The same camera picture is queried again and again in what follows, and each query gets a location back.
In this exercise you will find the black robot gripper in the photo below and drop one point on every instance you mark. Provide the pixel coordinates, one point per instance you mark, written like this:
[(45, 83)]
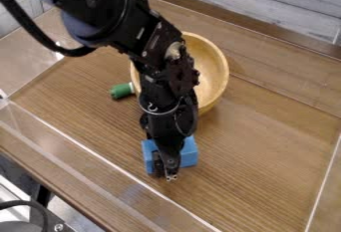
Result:
[(167, 99)]

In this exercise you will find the blue foam block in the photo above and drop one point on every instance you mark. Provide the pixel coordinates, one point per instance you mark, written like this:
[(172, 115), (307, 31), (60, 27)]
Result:
[(190, 154)]

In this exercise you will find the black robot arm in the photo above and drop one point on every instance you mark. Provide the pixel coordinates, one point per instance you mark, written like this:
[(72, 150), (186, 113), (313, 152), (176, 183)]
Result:
[(131, 27)]

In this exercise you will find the light wooden bowl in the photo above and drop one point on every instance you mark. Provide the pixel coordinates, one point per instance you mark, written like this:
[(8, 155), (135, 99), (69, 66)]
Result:
[(213, 66)]

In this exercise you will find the small green cylinder toy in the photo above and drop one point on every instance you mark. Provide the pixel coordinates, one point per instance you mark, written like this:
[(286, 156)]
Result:
[(122, 90)]

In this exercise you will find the black metal base plate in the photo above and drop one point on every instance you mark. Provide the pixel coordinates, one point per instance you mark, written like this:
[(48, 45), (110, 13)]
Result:
[(56, 224)]

